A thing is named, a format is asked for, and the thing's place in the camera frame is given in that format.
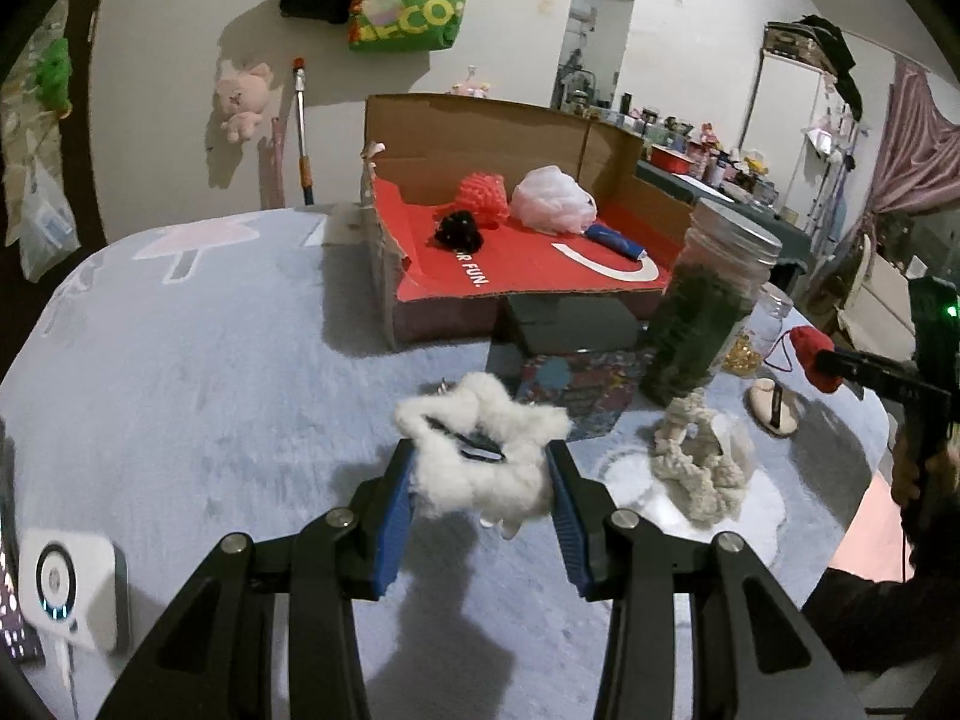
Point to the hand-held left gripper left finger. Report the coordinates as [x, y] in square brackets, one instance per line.
[391, 525]

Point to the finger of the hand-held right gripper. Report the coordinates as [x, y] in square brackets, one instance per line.
[870, 371]

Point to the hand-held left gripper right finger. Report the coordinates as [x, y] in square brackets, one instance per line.
[574, 532]

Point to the red knit ball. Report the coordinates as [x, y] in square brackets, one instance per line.
[810, 345]

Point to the white fluffy scrunchie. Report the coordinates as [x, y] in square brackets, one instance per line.
[487, 480]

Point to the beige crochet scrunchie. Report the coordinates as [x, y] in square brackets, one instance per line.
[694, 472]

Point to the cardboard box with red lining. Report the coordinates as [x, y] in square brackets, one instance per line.
[525, 270]

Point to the blue tube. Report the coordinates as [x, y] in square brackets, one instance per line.
[615, 242]

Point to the black knit scrunchie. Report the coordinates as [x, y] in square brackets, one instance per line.
[459, 231]

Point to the white foam net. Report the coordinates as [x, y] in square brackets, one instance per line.
[551, 199]

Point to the coral foam net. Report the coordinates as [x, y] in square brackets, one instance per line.
[480, 193]

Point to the person's right forearm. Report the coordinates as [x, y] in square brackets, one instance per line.
[877, 615]

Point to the person's right hand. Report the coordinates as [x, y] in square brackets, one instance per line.
[907, 476]

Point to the cream plush pad with tag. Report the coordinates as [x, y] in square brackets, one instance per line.
[776, 405]

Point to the glass jar of gold beads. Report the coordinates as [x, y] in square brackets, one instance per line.
[757, 341]

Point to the colourful printed box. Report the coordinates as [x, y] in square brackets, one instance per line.
[577, 394]

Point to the glass jar of green leaves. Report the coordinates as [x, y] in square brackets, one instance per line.
[697, 315]

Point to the pink curtain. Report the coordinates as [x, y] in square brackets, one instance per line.
[915, 142]

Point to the table with green cloth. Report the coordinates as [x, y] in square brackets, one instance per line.
[750, 214]

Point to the white wardrobe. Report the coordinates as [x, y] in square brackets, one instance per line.
[787, 120]

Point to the red bowl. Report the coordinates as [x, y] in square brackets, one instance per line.
[671, 157]

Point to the row of small table items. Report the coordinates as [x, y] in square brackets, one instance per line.
[690, 139]

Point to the dark bag on wardrobe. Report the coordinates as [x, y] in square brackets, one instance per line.
[829, 49]

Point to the smartphone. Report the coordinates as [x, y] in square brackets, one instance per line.
[11, 615]

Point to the pink plush toy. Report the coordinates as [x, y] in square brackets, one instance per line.
[241, 97]

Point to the white plastic bag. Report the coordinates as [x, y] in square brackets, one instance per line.
[41, 221]

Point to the hanging door organizer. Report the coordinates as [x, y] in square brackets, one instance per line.
[26, 112]

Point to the green plush toy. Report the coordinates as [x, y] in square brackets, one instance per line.
[54, 75]

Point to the wall mirror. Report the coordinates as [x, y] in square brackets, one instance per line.
[600, 30]

